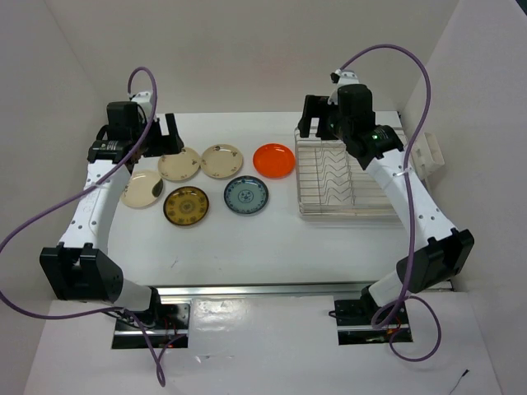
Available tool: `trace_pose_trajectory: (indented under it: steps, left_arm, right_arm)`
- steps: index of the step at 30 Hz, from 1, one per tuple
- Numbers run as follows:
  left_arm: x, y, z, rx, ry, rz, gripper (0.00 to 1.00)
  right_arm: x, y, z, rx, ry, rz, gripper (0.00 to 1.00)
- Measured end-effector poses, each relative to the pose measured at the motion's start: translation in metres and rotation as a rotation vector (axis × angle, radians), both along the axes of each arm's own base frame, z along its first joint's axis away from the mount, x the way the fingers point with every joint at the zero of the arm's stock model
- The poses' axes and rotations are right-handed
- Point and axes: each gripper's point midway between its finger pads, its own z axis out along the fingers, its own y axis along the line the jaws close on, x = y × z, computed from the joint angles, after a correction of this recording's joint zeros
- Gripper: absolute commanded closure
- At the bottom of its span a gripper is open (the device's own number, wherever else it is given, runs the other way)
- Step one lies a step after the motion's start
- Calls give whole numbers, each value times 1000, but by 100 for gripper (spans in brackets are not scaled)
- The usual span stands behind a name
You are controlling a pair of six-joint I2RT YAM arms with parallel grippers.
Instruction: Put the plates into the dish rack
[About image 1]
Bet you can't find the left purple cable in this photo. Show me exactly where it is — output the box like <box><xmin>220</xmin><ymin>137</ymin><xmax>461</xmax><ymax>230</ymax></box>
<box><xmin>0</xmin><ymin>67</ymin><xmax>166</xmax><ymax>388</ymax></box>

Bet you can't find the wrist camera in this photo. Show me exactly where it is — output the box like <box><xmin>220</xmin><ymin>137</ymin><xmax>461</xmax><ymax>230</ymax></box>
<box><xmin>330</xmin><ymin>70</ymin><xmax>359</xmax><ymax>86</ymax></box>
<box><xmin>129</xmin><ymin>91</ymin><xmax>153</xmax><ymax>110</ymax></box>

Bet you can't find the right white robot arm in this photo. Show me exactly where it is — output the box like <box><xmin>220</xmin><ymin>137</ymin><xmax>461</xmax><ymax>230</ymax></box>
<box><xmin>297</xmin><ymin>84</ymin><xmax>474</xmax><ymax>328</ymax></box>

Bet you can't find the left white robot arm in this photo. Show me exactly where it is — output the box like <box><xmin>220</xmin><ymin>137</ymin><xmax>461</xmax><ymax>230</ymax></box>
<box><xmin>40</xmin><ymin>92</ymin><xmax>184</xmax><ymax>329</ymax></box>

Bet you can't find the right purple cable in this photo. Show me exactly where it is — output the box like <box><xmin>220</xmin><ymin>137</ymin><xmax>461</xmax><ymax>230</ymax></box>
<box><xmin>339</xmin><ymin>44</ymin><xmax>440</xmax><ymax>362</ymax></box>

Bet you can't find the orange plate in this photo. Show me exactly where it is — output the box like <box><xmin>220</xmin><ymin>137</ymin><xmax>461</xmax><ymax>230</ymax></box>
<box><xmin>253</xmin><ymin>143</ymin><xmax>296</xmax><ymax>179</ymax></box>

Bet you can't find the cream floral plate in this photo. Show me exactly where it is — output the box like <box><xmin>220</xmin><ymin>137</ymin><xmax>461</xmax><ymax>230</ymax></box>
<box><xmin>157</xmin><ymin>147</ymin><xmax>201</xmax><ymax>182</ymax></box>
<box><xmin>200</xmin><ymin>144</ymin><xmax>244</xmax><ymax>179</ymax></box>

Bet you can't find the yellow patterned plate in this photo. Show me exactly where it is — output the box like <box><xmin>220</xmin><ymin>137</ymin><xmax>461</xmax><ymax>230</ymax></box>
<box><xmin>163</xmin><ymin>186</ymin><xmax>210</xmax><ymax>227</ymax></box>

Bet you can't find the cream plate with dark blotch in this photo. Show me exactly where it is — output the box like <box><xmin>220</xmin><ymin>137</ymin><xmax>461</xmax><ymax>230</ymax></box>
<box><xmin>120</xmin><ymin>170</ymin><xmax>164</xmax><ymax>209</ymax></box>

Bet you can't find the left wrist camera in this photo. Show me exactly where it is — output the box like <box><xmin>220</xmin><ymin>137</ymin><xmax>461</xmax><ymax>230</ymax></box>
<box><xmin>129</xmin><ymin>91</ymin><xmax>153</xmax><ymax>110</ymax></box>

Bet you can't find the blue white patterned plate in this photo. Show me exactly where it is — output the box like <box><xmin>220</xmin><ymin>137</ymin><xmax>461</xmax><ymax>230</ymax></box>
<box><xmin>223</xmin><ymin>175</ymin><xmax>269</xmax><ymax>216</ymax></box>

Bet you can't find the wire dish rack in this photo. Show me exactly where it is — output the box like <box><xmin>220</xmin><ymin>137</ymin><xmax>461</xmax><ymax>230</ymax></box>
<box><xmin>295</xmin><ymin>131</ymin><xmax>399</xmax><ymax>223</ymax></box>

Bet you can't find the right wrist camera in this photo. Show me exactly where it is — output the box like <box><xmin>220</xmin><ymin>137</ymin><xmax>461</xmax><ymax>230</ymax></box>
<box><xmin>330</xmin><ymin>70</ymin><xmax>359</xmax><ymax>86</ymax></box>

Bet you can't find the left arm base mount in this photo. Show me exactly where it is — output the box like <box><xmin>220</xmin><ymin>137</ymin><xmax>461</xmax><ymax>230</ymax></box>
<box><xmin>108</xmin><ymin>302</ymin><xmax>191</xmax><ymax>350</ymax></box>

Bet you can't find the aluminium rail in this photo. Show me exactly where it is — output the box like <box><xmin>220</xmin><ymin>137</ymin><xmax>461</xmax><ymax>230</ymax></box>
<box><xmin>157</xmin><ymin>281</ymin><xmax>369</xmax><ymax>304</ymax></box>

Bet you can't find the purple cable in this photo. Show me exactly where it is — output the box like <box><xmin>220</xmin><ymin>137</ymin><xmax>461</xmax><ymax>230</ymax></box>
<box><xmin>0</xmin><ymin>67</ymin><xmax>166</xmax><ymax>388</ymax></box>
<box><xmin>339</xmin><ymin>44</ymin><xmax>440</xmax><ymax>362</ymax></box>

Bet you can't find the white cutlery holder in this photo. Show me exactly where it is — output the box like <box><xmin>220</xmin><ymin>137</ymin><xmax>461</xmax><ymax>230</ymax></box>
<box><xmin>411</xmin><ymin>132</ymin><xmax>445</xmax><ymax>180</ymax></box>

